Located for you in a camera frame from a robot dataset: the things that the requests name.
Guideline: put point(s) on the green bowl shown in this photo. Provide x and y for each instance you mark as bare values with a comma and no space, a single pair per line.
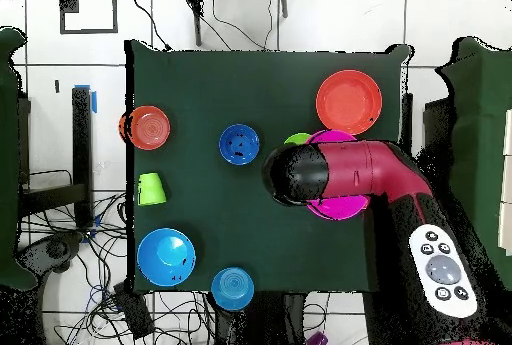
296,139

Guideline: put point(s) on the small light blue bowl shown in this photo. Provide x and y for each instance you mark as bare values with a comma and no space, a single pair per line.
232,289

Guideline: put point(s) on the small orange bowl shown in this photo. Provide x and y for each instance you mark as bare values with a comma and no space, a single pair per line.
150,128

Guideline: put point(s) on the green cup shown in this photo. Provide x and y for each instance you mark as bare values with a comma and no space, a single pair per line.
151,190

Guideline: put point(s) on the purple object on floor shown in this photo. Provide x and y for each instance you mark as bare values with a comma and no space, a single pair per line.
318,340

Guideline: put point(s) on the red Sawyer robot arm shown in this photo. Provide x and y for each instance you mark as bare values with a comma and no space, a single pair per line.
380,169

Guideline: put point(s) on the dark green tablecloth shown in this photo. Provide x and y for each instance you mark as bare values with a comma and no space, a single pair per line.
256,81

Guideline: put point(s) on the black power box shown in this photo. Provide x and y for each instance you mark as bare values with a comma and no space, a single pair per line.
134,313

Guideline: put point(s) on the dark grey floor base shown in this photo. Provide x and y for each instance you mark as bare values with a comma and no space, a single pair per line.
56,249

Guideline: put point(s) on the large orange bowl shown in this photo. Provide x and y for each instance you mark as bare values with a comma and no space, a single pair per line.
349,102

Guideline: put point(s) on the neighbouring green cloth table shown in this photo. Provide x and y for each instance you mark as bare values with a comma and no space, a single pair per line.
10,161
480,121

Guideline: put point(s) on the black table frame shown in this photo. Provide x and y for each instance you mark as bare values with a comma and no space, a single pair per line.
407,121
82,141

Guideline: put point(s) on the large pink bowl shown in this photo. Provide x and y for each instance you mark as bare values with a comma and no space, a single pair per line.
340,207

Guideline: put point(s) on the large light blue bowl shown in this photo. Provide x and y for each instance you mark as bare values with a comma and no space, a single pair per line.
166,257

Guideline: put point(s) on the black metal stand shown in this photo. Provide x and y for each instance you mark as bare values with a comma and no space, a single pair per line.
197,21

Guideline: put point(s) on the dark blue bowl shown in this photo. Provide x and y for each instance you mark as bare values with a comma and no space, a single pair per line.
239,145

